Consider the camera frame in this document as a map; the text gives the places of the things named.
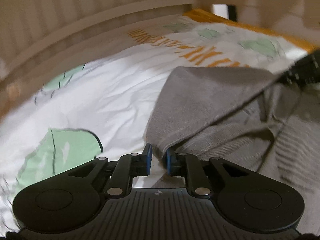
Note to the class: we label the cream wooden bed frame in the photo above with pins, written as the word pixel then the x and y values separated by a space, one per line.
pixel 40 38

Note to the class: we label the grey knit hooded sweater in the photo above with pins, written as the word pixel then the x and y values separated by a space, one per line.
pixel 243 115

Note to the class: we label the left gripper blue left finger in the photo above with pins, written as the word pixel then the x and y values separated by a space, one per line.
pixel 123 171

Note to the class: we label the white leaf-print bed sheet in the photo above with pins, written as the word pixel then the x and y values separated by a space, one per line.
pixel 101 107

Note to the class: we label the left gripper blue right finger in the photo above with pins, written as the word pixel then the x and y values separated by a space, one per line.
pixel 190 168

